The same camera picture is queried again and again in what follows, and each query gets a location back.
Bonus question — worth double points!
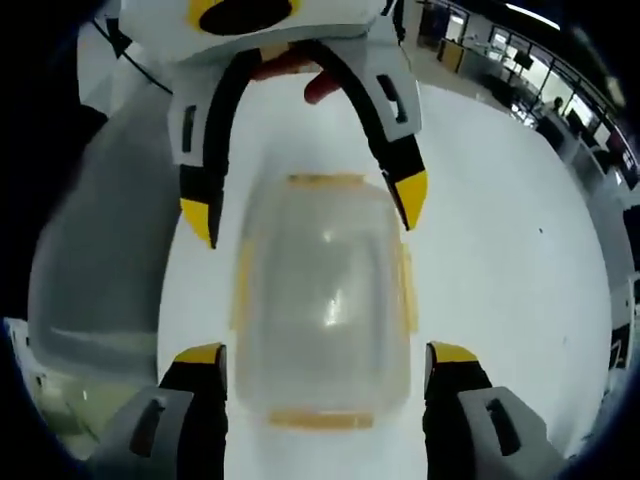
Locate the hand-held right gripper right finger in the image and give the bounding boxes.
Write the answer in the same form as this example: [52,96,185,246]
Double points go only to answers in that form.
[421,341,570,480]

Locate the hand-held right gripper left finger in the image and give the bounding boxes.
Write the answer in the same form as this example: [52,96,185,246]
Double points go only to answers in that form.
[94,342,230,480]

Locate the clear container with plastic buckles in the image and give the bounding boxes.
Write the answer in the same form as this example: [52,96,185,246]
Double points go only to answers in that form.
[228,171,419,432]

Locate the wooden cabinet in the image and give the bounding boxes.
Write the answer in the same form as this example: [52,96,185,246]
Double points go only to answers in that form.
[438,38,465,72]

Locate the white mesh office chair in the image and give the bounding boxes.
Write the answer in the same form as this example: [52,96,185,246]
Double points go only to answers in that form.
[27,114,182,351]

